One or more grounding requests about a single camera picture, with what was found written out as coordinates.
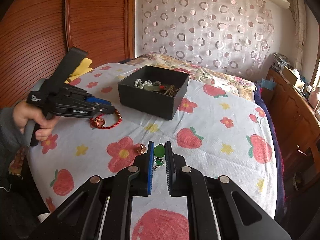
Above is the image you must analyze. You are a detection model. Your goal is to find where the strawberry flower print sheet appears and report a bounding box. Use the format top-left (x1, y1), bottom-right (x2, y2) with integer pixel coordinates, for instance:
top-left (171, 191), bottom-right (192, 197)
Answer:
top-left (29, 64), bottom-right (287, 239)

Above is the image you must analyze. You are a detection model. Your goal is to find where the cardboard box on cabinet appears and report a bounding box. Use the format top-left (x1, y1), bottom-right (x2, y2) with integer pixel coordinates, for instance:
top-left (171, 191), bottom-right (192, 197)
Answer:
top-left (281, 67), bottom-right (300, 86)

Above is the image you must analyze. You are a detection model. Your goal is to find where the floral quilt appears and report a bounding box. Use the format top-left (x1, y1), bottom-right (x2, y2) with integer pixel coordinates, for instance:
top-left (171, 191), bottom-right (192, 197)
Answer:
top-left (127, 53), bottom-right (257, 102)

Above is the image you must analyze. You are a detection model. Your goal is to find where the purple blanket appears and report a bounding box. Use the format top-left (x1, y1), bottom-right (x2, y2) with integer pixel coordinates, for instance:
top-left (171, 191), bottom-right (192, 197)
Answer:
top-left (254, 84), bottom-right (288, 223)

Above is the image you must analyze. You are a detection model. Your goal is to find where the grey left sleeve forearm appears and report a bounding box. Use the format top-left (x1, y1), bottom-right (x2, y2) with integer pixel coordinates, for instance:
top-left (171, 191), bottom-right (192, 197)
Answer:
top-left (0, 107), bottom-right (27, 178)

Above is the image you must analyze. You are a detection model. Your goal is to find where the pink circle pattern curtain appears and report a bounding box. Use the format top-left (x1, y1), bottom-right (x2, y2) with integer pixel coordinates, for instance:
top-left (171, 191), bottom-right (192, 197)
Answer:
top-left (136, 0), bottom-right (274, 80)

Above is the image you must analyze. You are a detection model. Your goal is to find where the person's left hand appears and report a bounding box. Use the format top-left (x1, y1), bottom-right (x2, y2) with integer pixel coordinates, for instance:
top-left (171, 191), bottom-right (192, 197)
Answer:
top-left (13, 101), bottom-right (60, 141)

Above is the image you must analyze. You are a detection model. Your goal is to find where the white pearl necklace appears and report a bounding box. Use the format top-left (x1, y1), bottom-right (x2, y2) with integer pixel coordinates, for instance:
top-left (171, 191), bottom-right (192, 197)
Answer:
top-left (133, 78), bottom-right (154, 89)

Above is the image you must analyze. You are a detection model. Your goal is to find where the stack of papers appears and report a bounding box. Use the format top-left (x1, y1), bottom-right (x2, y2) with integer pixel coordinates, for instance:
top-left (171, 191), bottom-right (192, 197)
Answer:
top-left (271, 53), bottom-right (293, 72)

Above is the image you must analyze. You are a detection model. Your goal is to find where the red braided rope bracelet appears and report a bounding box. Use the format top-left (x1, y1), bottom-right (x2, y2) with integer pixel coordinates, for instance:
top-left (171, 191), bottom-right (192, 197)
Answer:
top-left (89, 108), bottom-right (123, 130)

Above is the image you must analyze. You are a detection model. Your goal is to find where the blue plastic bag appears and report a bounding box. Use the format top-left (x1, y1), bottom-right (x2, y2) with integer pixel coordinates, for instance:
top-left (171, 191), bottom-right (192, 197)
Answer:
top-left (258, 79), bottom-right (277, 91)

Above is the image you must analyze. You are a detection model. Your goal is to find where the yellow plush toy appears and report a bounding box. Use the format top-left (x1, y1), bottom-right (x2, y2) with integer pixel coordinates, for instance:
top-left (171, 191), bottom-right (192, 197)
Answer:
top-left (65, 58), bottom-right (93, 84)

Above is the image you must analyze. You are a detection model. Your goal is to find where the wooden side cabinet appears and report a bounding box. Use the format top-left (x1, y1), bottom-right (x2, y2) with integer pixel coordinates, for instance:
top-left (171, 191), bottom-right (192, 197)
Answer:
top-left (266, 68), bottom-right (319, 180)

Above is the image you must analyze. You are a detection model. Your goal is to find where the brown wooden wardrobe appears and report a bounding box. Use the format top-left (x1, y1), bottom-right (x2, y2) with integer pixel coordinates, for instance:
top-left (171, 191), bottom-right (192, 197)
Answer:
top-left (1, 0), bottom-right (135, 107)

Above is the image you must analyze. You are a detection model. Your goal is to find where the black jewelry box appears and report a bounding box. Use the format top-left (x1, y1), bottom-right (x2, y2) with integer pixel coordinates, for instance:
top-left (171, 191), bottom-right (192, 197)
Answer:
top-left (118, 66), bottom-right (189, 120)

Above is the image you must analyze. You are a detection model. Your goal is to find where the pale green jade bangle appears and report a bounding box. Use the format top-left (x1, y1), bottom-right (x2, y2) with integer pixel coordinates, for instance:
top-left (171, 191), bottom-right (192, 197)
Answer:
top-left (143, 85), bottom-right (167, 91)

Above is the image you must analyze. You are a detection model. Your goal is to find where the green gem bracelet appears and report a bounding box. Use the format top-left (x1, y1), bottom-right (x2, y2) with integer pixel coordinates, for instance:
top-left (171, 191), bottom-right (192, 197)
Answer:
top-left (152, 143), bottom-right (167, 171)

